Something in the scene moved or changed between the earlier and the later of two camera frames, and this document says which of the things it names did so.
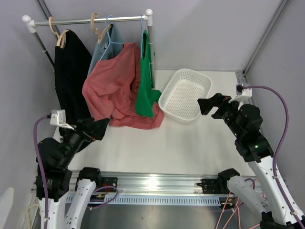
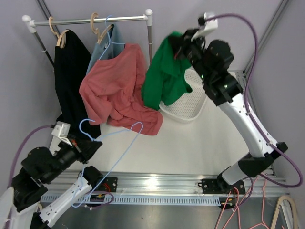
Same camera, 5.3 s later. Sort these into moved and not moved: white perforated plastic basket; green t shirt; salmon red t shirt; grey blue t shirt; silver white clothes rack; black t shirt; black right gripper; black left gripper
Moved: black left gripper; black right gripper; green t shirt
Not moved: white perforated plastic basket; salmon red t shirt; black t shirt; silver white clothes rack; grey blue t shirt
